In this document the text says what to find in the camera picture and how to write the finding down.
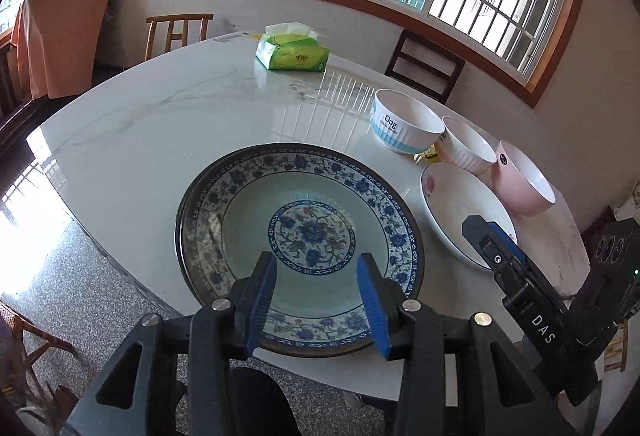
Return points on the white plate with red roses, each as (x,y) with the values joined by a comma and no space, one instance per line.
(457,206)

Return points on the light wooden chair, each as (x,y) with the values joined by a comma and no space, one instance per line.
(175,33)

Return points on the white bowl with blue stripes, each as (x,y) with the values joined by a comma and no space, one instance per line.
(400,130)

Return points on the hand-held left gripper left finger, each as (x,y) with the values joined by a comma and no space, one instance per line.
(262,298)

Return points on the orange cloth covered furniture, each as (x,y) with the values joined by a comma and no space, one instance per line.
(65,25)

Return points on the blue floral plate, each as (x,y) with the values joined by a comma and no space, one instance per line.
(300,211)

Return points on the pink bowl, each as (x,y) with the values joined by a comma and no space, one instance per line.
(520,196)

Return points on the dark wooden chair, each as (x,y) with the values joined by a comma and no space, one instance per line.
(425,65)

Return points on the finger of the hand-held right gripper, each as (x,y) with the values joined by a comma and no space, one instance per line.
(480,236)

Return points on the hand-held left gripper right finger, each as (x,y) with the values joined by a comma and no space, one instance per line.
(372,311)

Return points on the yellow round warning sticker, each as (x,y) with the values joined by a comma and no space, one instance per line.
(429,158)

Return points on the green tissue pack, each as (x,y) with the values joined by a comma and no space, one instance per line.
(290,53)

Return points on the person's dark trouser leg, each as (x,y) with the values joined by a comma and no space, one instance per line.
(260,406)

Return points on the white ribbed bowl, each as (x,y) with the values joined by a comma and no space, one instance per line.
(465,155)

